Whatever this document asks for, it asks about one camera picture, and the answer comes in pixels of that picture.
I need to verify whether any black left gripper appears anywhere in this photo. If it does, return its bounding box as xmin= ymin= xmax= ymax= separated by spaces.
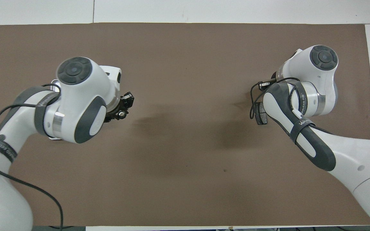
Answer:
xmin=103 ymin=92 xmax=135 ymax=123

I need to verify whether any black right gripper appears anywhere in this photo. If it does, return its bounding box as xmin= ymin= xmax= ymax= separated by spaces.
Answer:
xmin=260 ymin=80 xmax=277 ymax=91

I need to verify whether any silver metal tray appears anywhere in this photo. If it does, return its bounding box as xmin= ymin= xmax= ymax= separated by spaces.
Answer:
xmin=48 ymin=80 xmax=62 ymax=141

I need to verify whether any dark rectangular brake pad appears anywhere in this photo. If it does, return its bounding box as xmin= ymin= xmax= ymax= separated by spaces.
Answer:
xmin=255 ymin=102 xmax=268 ymax=125

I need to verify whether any brown table mat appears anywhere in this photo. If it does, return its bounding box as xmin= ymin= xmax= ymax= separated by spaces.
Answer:
xmin=0 ymin=22 xmax=370 ymax=227

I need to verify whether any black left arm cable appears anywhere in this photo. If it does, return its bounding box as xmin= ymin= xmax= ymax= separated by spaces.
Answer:
xmin=0 ymin=83 xmax=64 ymax=230

